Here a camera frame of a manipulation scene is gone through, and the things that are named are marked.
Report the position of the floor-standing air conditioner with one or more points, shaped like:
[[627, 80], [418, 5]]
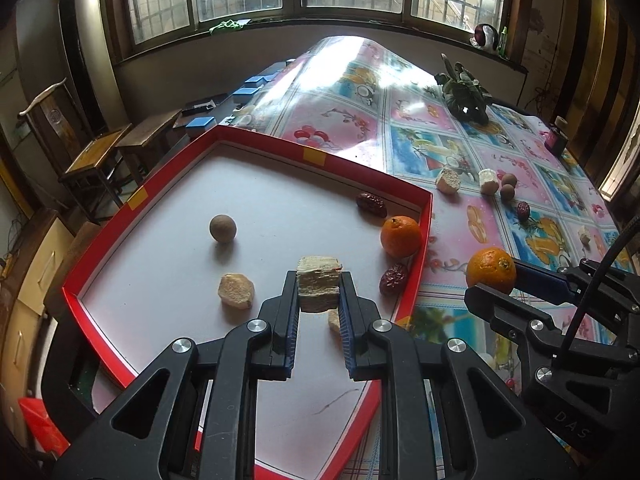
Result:
[[80, 50]]

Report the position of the over-ear headphones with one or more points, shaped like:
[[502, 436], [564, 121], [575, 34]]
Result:
[[484, 36]]

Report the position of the wooden door panels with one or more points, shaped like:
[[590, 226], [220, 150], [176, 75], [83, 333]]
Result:
[[597, 60]]

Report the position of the red cardboard tray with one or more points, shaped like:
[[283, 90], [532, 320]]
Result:
[[175, 240]]

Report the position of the layered beige cake block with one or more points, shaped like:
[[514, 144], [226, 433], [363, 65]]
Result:
[[319, 282]]

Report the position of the beige bread chunk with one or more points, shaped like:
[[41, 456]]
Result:
[[448, 180]]

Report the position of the low wooden cabinet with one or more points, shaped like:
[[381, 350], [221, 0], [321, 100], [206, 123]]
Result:
[[35, 270]]

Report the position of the red date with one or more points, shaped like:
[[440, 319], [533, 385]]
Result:
[[523, 210], [394, 279], [371, 204]]

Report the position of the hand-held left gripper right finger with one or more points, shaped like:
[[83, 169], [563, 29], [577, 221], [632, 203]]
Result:
[[347, 332]]

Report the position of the green leafy vegetable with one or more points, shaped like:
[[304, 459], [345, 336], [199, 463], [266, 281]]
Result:
[[465, 95]]

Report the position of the red plastic bag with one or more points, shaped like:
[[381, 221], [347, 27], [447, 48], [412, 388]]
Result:
[[42, 422]]

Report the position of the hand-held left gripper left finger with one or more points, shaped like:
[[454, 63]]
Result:
[[290, 332]]

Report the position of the green cloth scrap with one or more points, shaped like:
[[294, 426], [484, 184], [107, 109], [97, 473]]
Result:
[[227, 25]]

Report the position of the black flat case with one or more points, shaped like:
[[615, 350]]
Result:
[[200, 106]]

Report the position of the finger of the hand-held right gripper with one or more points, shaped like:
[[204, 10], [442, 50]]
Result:
[[542, 282], [500, 307]]

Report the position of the wooden chair with light seat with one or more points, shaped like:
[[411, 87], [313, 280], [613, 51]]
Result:
[[95, 152]]

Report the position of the orange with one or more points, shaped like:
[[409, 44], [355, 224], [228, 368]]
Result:
[[490, 270], [400, 236]]

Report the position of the brown wooden stool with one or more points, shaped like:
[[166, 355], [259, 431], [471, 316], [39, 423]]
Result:
[[150, 130]]

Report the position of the green bottle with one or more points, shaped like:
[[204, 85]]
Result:
[[502, 41]]

